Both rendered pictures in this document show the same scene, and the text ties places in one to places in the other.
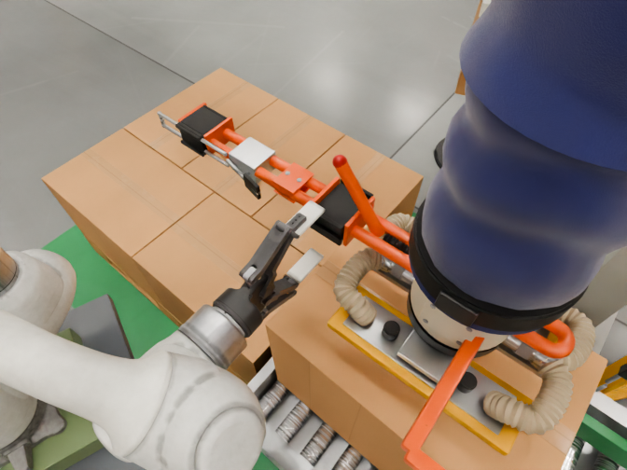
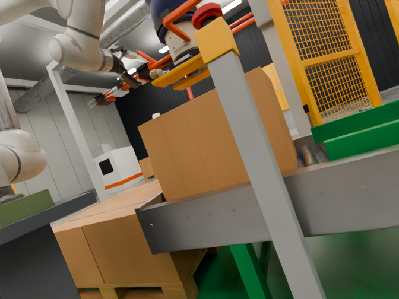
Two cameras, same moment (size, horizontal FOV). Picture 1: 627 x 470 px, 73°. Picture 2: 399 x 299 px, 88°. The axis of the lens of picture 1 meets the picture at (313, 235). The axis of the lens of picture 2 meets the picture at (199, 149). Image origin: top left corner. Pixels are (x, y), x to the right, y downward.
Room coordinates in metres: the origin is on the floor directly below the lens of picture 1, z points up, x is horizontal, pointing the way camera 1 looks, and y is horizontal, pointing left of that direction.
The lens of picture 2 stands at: (-0.63, 0.10, 0.78)
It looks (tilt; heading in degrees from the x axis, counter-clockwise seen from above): 2 degrees down; 346
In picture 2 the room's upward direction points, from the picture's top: 21 degrees counter-clockwise
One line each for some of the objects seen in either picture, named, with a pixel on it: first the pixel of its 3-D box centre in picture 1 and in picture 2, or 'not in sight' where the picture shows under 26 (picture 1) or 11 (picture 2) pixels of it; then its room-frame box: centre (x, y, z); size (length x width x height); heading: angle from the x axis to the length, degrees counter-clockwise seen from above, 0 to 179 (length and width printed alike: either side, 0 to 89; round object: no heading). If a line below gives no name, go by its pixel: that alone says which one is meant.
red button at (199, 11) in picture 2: not in sight; (208, 21); (-0.21, -0.12, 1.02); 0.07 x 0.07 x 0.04
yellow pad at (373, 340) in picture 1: (425, 358); (186, 64); (0.24, -0.19, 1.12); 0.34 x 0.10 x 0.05; 52
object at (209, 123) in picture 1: (207, 128); (105, 99); (0.69, 0.22, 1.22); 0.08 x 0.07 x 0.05; 52
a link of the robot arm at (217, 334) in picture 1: (215, 336); (100, 60); (0.24, 0.14, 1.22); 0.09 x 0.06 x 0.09; 52
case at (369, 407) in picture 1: (413, 371); (221, 139); (0.34, -0.25, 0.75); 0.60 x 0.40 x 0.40; 50
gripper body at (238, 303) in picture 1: (249, 300); (114, 64); (0.30, 0.10, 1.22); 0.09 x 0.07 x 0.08; 142
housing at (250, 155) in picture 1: (253, 159); (120, 90); (0.61, 0.12, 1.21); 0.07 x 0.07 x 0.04; 52
